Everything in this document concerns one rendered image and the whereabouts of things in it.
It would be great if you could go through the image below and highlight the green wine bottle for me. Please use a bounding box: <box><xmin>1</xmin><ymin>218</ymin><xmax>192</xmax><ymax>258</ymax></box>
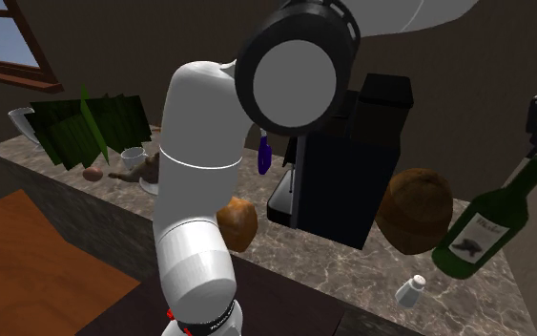
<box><xmin>430</xmin><ymin>153</ymin><xmax>537</xmax><ymax>281</ymax></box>

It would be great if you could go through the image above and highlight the round brown bread loaf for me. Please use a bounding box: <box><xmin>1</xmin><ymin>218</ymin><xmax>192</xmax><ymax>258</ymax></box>
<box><xmin>374</xmin><ymin>167</ymin><xmax>455</xmax><ymax>256</ymax></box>

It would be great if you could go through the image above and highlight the black coffee machine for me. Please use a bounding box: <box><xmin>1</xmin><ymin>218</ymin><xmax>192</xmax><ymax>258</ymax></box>
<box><xmin>266</xmin><ymin>73</ymin><xmax>415</xmax><ymax>251</ymax></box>

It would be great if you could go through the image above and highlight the white salt shaker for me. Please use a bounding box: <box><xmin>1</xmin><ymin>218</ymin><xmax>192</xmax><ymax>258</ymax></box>
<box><xmin>394</xmin><ymin>274</ymin><xmax>427</xmax><ymax>309</ymax></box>

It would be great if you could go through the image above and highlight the blue bottle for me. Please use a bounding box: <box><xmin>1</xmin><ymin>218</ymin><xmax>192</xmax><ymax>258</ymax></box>
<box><xmin>257</xmin><ymin>128</ymin><xmax>273</xmax><ymax>176</ymax></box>

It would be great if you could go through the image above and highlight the small brown bread loaf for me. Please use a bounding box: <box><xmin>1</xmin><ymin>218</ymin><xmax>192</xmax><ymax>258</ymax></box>
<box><xmin>215</xmin><ymin>196</ymin><xmax>259</xmax><ymax>254</ymax></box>

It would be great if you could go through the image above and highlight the white plate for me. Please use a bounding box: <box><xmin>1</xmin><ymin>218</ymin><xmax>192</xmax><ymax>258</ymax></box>
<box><xmin>138</xmin><ymin>177</ymin><xmax>160</xmax><ymax>197</ymax></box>

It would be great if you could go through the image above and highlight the brown animal figure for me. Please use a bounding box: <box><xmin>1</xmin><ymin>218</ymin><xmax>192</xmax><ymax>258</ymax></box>
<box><xmin>108</xmin><ymin>151</ymin><xmax>161</xmax><ymax>185</ymax></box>

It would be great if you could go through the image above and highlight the white cup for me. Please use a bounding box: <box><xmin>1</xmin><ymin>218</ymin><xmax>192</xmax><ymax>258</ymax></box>
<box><xmin>119</xmin><ymin>146</ymin><xmax>149</xmax><ymax>172</ymax></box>

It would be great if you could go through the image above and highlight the brown egg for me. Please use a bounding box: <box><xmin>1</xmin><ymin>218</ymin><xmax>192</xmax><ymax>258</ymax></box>
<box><xmin>81</xmin><ymin>166</ymin><xmax>105</xmax><ymax>183</ymax></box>

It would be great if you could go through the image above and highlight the dark green plant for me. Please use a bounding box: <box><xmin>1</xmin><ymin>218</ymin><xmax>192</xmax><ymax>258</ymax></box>
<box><xmin>27</xmin><ymin>83</ymin><xmax>154</xmax><ymax>172</ymax></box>

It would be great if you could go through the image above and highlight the white vase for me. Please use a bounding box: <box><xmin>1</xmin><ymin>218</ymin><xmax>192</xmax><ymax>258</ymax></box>
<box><xmin>8</xmin><ymin>107</ymin><xmax>42</xmax><ymax>151</ymax></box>

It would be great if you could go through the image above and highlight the brown framed window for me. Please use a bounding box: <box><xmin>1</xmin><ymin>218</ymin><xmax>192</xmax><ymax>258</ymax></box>
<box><xmin>0</xmin><ymin>0</ymin><xmax>65</xmax><ymax>95</ymax></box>

